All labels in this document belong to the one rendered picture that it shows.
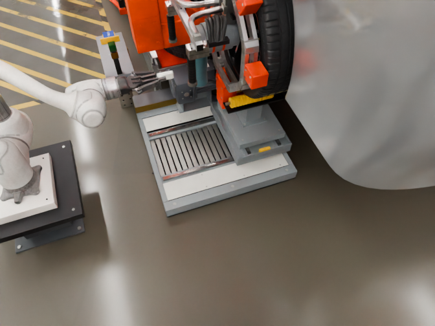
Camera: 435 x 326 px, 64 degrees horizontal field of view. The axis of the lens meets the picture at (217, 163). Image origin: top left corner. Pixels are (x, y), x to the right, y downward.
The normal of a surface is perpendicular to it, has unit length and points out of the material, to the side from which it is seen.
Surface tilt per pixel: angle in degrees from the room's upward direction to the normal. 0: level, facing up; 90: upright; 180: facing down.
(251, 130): 0
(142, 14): 90
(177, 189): 0
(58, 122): 0
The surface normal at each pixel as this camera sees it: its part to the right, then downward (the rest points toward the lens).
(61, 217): 0.01, -0.58
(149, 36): 0.33, 0.77
